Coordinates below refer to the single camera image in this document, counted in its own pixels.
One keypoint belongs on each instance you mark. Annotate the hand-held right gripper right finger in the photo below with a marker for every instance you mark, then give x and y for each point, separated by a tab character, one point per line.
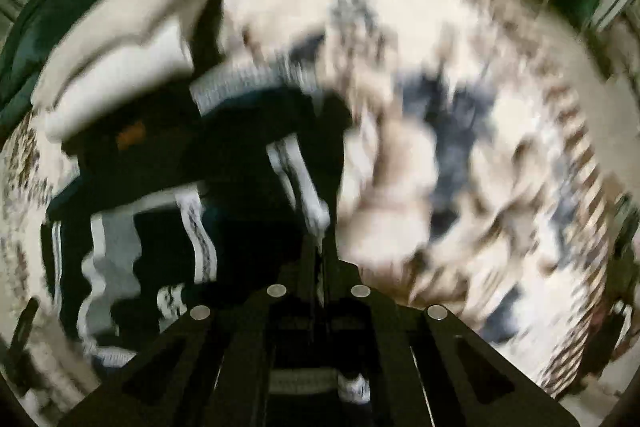
344	278

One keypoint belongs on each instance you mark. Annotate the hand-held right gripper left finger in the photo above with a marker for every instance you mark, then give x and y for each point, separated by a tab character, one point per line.
299	278

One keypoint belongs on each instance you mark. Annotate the black striped sweater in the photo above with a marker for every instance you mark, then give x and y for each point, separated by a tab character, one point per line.
250	147

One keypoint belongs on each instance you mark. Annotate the black folded garment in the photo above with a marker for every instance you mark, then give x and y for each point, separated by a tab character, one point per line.
150	157

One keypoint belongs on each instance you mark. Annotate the white folded garment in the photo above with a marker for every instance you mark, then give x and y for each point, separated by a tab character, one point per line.
125	72

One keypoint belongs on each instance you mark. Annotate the floral blanket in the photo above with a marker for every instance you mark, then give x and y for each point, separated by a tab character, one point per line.
500	57

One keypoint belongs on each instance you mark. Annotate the dark green quilted cloth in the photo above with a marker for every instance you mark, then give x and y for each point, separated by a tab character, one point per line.
60	7

